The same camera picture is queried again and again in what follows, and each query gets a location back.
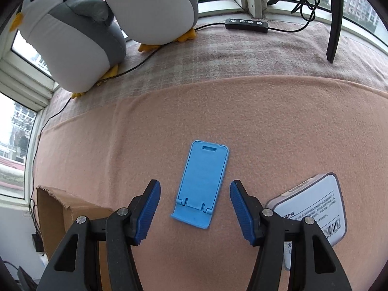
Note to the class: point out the black tripod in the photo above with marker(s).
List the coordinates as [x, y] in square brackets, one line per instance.
[335, 21]

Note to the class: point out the black inline remote control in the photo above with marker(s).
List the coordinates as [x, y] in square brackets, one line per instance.
[245, 24]

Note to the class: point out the clear plastic case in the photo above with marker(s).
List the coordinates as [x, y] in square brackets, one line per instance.
[315, 200]

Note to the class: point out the cardboard box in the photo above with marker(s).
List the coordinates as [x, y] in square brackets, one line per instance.
[51, 218]

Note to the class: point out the blue phone stand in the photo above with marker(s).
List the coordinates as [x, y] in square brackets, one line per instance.
[203, 175]

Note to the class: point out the plaid cloth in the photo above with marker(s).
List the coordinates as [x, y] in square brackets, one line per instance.
[242, 57]

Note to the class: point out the black power adapter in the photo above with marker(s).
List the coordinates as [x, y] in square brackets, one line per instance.
[38, 242]

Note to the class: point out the small penguin plush toy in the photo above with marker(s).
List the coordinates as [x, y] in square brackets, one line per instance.
[151, 12]

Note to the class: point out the large penguin plush toy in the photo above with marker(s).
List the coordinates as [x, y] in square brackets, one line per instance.
[60, 42]

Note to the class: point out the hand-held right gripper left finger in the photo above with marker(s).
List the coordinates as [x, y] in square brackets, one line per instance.
[148, 212]

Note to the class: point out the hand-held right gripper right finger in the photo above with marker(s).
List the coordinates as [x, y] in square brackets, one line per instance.
[242, 212]

